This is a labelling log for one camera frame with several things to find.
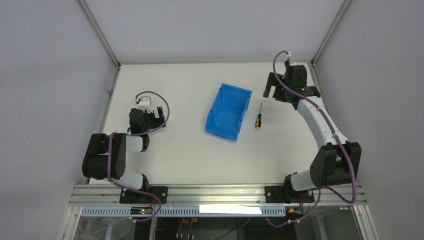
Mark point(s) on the black yellow handled screwdriver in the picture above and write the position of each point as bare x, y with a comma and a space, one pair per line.
258, 122

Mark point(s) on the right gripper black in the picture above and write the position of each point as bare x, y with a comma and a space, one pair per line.
276, 85

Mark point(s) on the aluminium front rail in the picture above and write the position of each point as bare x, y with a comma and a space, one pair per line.
178, 195

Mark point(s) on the white slotted cable duct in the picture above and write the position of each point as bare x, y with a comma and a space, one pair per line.
190, 211

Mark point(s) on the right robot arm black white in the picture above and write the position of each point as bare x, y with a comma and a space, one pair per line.
335, 166

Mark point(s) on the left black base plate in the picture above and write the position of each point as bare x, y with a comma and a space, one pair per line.
130, 197

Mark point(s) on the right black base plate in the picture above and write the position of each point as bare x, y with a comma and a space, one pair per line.
281, 194

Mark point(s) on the left aluminium frame post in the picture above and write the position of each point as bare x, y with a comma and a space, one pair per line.
116, 65

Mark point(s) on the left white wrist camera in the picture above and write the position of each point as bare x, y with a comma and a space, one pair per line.
144, 104

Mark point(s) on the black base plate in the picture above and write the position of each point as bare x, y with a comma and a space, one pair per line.
281, 194
130, 197

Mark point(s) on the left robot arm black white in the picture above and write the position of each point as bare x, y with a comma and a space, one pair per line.
105, 157

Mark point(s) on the small green circuit board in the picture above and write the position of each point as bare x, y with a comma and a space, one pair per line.
141, 211

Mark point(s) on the blue plastic storage bin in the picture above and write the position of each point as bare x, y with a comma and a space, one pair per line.
227, 112

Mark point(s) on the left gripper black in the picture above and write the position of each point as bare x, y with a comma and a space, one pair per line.
156, 117

